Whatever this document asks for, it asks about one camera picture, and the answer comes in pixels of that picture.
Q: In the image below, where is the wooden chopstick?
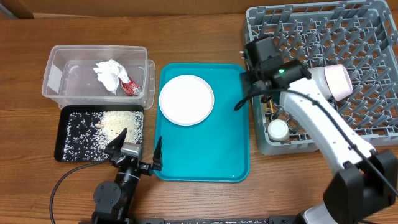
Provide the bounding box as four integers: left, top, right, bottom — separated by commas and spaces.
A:
269, 100, 274, 114

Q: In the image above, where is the black rectangular tray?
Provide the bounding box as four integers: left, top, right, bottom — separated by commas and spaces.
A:
54, 105, 144, 162

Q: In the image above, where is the pink plate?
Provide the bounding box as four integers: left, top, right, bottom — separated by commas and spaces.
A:
159, 75, 215, 126

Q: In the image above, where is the white napkin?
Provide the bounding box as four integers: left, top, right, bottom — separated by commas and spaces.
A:
93, 59, 130, 95

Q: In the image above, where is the teal plastic tray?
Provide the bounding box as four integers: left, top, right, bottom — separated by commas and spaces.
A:
155, 63, 250, 182

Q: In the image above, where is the pink bowl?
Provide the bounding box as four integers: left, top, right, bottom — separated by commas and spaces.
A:
325, 64, 353, 101

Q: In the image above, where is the grey dish rack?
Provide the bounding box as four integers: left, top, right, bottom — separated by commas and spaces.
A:
241, 1, 397, 146

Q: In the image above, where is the white paper cup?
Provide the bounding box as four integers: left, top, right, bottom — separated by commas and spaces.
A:
267, 119, 290, 142

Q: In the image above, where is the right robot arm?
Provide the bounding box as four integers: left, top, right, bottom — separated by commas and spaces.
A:
234, 58, 397, 223

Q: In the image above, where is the spilled white rice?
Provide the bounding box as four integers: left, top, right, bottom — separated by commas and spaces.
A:
60, 111, 144, 162

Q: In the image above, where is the grey bowl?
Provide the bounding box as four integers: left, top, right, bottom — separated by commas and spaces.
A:
308, 67, 332, 100

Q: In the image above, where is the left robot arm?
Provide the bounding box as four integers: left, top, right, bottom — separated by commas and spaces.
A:
91, 128, 162, 224

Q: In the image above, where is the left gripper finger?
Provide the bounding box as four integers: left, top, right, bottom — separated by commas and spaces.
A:
104, 128, 127, 154
152, 136, 162, 171

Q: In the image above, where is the red snack wrapper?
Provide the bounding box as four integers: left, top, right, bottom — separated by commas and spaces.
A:
120, 77, 142, 96

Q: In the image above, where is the clear plastic bin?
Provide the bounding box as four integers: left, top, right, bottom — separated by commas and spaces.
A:
42, 45, 156, 110

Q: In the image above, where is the black rail at table edge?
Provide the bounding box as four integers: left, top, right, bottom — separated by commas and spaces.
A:
79, 214, 355, 224

